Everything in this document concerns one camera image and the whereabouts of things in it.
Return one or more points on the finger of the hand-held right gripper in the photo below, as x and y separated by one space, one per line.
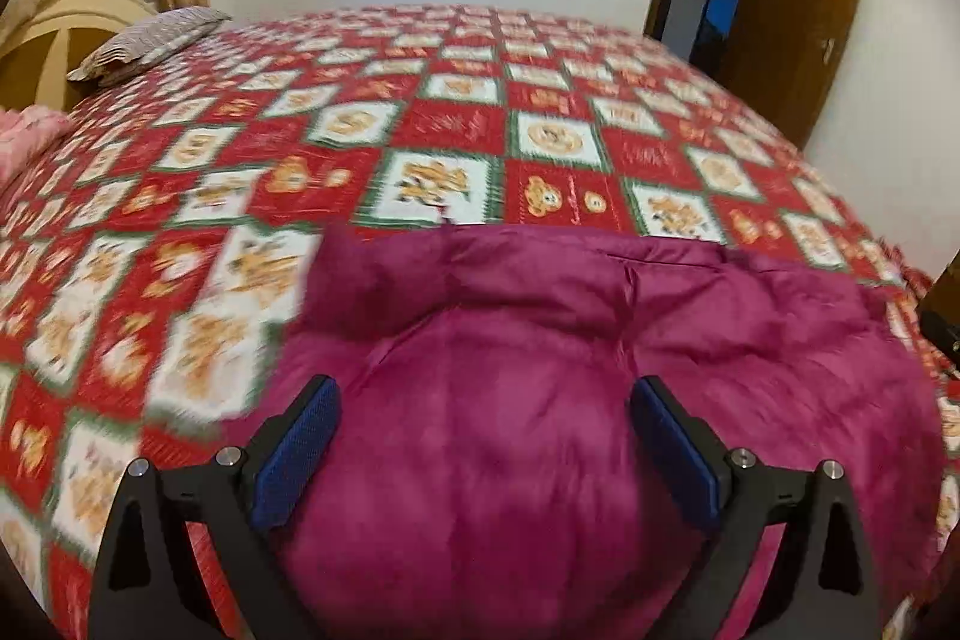
941 329

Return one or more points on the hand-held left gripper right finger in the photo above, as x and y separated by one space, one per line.
679 460

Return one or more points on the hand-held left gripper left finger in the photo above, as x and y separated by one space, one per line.
296 460

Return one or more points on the magenta puffer jacket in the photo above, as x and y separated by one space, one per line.
525 385

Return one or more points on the brown wooden door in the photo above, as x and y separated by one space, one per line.
795 33

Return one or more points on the red printed bedspread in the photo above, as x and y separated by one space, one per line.
450 85

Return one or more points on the pink folded blanket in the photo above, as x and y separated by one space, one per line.
26 138

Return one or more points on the striped pillow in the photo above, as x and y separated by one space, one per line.
150 40

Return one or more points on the wooden bed headboard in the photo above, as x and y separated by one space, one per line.
45 55

